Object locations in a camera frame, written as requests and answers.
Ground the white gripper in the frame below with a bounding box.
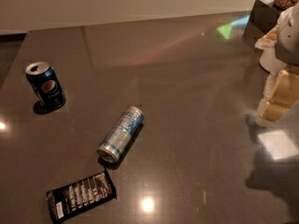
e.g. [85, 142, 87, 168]
[255, 26, 299, 127]

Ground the black box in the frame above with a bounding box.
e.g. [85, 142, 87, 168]
[243, 0, 281, 47]

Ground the black snack bar wrapper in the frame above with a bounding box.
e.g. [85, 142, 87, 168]
[46, 170, 117, 224]

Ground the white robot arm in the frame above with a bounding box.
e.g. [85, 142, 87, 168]
[255, 3, 299, 127]

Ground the silver blue energy drink can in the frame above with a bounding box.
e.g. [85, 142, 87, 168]
[97, 106, 144, 163]

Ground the blue pepsi can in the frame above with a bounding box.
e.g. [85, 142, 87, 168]
[25, 62, 66, 111]

